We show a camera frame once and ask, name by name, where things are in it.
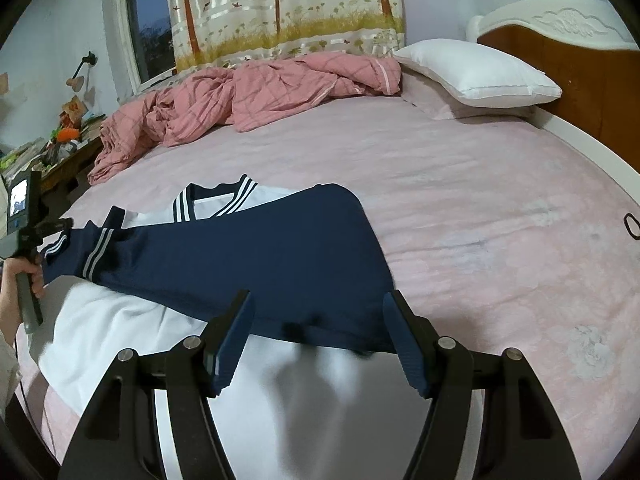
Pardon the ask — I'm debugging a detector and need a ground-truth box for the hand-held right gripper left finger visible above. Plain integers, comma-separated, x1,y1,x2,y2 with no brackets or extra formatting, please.
57,289,252,480

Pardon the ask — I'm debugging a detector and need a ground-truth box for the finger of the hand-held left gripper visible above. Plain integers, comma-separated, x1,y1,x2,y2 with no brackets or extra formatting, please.
32,216,76,262

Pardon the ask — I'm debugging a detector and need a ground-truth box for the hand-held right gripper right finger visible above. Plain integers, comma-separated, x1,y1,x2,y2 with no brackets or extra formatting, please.
382,289,584,480

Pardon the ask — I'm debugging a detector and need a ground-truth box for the white and navy baseball jacket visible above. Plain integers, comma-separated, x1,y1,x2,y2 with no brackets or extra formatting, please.
37,174,485,480

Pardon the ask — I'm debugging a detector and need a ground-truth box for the person's left forearm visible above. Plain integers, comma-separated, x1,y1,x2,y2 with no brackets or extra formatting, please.
0,331,22,422

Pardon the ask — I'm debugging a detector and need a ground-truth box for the person's left hand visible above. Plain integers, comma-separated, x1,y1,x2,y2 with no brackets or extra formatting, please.
0,259,46,337

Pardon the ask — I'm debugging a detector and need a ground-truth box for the stack of papers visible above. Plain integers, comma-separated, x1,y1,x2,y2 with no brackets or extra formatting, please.
0,141,52,173

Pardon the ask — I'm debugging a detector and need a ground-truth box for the wooden desk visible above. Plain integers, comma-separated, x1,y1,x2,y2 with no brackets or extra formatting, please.
0,130,109,197

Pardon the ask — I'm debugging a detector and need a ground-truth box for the white framed window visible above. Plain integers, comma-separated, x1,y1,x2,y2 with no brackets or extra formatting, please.
116,0,179,95

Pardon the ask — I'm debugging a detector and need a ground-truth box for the pink checked quilt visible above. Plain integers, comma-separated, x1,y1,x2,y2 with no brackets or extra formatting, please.
87,52,404,187

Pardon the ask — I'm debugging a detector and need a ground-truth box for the pink pillow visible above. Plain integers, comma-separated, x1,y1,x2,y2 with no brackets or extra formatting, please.
400,71,539,121

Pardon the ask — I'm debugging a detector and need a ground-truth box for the white pillow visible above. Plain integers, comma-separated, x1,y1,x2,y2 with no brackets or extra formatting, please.
392,38,564,109

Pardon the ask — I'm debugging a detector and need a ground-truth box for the tree print curtain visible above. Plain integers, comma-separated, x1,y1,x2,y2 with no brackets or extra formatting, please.
167,0,406,69

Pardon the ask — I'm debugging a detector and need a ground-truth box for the white and wood headboard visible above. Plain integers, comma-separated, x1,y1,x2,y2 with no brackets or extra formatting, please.
465,0,640,197

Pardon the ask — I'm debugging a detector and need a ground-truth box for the wall lamp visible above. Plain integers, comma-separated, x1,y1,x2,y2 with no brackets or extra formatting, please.
66,51,99,94

